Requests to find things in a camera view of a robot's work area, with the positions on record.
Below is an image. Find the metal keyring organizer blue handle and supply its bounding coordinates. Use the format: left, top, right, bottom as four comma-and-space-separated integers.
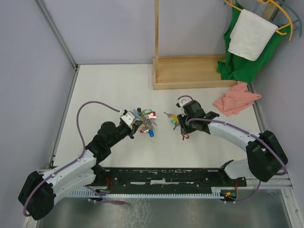
133, 107, 157, 138

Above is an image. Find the key with yellow tag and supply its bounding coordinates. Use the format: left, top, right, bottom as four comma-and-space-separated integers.
163, 112, 179, 122

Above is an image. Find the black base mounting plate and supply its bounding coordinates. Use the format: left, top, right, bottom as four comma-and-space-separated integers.
90, 167, 247, 188

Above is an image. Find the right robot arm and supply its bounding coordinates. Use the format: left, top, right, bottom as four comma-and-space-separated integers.
176, 95, 288, 186

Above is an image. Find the pink cloth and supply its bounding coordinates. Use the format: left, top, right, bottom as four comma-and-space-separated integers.
213, 81, 262, 116

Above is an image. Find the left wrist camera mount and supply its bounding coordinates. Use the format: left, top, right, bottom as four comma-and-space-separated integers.
119, 110, 139, 127

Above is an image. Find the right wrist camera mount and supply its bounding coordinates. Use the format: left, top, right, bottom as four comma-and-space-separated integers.
176, 95, 193, 108

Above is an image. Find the key with green tag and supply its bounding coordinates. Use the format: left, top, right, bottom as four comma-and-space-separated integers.
171, 119, 180, 130

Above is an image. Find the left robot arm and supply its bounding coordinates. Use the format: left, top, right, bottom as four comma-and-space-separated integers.
18, 120, 142, 220

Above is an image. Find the white towel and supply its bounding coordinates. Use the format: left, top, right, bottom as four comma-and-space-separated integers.
228, 9, 278, 61

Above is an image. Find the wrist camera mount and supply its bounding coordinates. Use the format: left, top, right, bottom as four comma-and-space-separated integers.
176, 95, 193, 108
119, 110, 139, 127

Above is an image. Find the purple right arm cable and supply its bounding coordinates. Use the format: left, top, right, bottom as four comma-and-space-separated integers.
178, 95, 288, 204

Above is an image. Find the white cable duct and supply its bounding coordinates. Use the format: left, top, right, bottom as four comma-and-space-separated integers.
68, 188, 224, 200

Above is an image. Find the yellow clothes hanger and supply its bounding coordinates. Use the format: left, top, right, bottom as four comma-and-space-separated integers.
224, 0, 294, 41

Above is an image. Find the wooden rack frame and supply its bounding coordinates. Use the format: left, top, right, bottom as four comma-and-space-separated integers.
153, 0, 237, 90

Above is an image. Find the green shirt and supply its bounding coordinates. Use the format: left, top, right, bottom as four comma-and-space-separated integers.
217, 8, 284, 83

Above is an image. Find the teal clothes hanger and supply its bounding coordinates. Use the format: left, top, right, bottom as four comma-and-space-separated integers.
273, 0, 303, 38

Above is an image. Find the key with red tag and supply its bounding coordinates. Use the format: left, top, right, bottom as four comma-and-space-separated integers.
181, 132, 190, 141

